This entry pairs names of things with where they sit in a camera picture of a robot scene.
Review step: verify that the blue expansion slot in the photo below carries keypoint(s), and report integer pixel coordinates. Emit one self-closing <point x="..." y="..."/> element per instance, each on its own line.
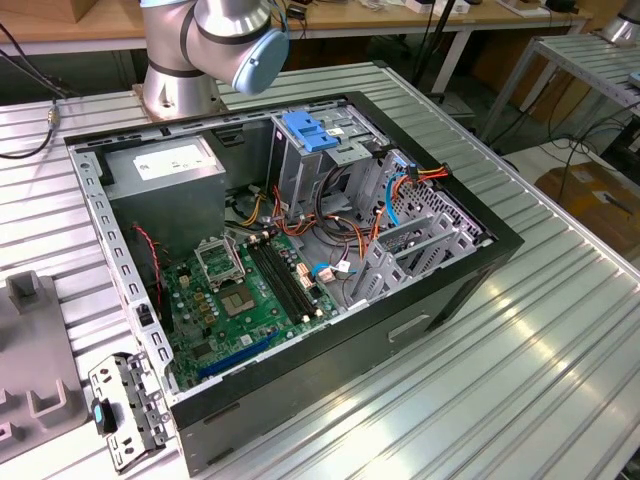
<point x="240" y="354"/>

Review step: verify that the small metal slat table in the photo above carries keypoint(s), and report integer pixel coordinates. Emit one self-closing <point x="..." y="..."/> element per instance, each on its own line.
<point x="575" y="55"/>

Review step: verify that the long wooden desk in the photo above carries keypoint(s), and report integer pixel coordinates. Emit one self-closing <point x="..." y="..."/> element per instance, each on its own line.
<point x="100" y="29"/>

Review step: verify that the blue plastic bay latch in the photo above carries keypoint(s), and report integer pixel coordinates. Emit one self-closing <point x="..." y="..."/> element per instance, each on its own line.
<point x="305" y="132"/>

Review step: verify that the grey parts rack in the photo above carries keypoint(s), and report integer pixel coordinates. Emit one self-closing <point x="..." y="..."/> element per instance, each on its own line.
<point x="30" y="345"/>

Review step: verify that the black blue latch clip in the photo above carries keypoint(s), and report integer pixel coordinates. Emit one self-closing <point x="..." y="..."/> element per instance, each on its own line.
<point x="105" y="417"/>

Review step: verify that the black RAM slots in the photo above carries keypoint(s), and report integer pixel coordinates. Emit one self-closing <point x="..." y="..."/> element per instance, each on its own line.
<point x="282" y="280"/>

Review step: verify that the black stand legs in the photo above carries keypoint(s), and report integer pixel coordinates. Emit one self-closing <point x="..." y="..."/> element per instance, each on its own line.
<point x="431" y="40"/>

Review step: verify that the grey Dell power supply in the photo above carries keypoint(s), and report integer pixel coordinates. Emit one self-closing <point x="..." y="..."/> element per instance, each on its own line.
<point x="165" y="200"/>

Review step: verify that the metal disk bay cage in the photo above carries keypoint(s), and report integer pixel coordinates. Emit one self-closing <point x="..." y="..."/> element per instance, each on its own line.
<point x="380" y="270"/>

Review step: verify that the large cardboard box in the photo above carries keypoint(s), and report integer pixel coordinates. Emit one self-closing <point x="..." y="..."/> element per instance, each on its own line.
<point x="590" y="200"/>

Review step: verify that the black open PC case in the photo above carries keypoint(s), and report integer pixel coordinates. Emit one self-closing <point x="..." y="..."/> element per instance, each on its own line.
<point x="300" y="380"/>

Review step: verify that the metal expansion slot retainer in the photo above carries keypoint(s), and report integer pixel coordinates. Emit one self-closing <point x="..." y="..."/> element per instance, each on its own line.
<point x="145" y="400"/>

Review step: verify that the green motherboard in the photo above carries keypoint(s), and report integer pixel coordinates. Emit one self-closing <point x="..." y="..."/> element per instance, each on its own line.
<point x="260" y="330"/>

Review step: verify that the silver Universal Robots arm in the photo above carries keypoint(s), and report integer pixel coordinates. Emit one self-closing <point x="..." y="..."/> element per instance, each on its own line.
<point x="170" y="50"/>

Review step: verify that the CPU socket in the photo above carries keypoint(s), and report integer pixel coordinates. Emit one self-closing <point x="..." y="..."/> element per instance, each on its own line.
<point x="237" y="301"/>

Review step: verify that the metal optical drive cage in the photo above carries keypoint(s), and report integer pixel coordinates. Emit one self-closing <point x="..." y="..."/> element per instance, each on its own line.
<point x="295" y="170"/>

